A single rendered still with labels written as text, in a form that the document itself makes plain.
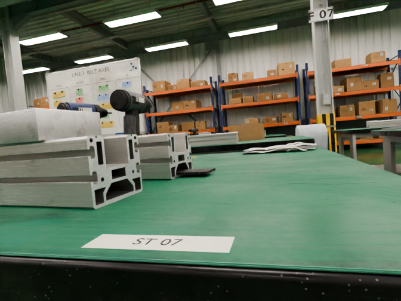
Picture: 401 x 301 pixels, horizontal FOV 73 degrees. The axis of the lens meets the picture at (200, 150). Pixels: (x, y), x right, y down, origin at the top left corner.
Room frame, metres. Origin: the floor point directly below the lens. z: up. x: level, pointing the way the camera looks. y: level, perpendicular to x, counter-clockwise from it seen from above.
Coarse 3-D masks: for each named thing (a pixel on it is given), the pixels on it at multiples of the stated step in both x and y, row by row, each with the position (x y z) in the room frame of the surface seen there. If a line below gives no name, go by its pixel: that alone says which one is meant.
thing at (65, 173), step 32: (0, 160) 0.38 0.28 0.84; (32, 160) 0.34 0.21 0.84; (64, 160) 0.32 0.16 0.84; (96, 160) 0.32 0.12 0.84; (128, 160) 0.38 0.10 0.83; (0, 192) 0.37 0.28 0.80; (32, 192) 0.34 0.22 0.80; (64, 192) 0.32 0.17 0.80; (96, 192) 0.33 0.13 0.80; (128, 192) 0.37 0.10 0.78
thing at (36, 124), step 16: (16, 112) 0.34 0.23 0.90; (32, 112) 0.33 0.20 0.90; (48, 112) 0.35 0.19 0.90; (64, 112) 0.37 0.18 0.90; (80, 112) 0.39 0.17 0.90; (96, 112) 0.42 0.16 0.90; (0, 128) 0.35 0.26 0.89; (16, 128) 0.34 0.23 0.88; (32, 128) 0.33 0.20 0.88; (48, 128) 0.34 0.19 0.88; (64, 128) 0.37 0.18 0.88; (80, 128) 0.39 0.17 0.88; (96, 128) 0.42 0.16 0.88; (0, 144) 0.36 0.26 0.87
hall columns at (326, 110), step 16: (0, 16) 7.67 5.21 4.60; (16, 32) 7.80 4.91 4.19; (320, 32) 5.64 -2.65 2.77; (16, 48) 7.75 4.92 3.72; (320, 48) 5.64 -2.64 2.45; (16, 64) 7.69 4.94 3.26; (320, 64) 5.65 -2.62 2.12; (16, 80) 7.64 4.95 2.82; (320, 80) 5.65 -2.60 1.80; (16, 96) 7.59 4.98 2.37; (320, 96) 5.66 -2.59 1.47; (320, 112) 5.66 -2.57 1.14; (336, 144) 5.45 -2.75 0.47
